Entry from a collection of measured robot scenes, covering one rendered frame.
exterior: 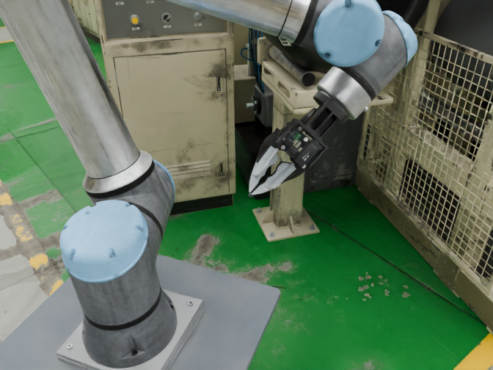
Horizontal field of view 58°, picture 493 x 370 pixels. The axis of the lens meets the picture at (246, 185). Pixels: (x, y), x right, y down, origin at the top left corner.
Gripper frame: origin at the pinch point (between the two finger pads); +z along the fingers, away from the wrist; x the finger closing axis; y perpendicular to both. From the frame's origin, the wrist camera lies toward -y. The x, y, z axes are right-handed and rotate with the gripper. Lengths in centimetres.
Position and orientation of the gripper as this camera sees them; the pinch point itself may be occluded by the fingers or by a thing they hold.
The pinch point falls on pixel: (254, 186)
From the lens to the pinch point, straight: 82.0
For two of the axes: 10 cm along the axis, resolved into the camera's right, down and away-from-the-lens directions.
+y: 0.3, 1.8, -9.8
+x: 7.4, 6.6, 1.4
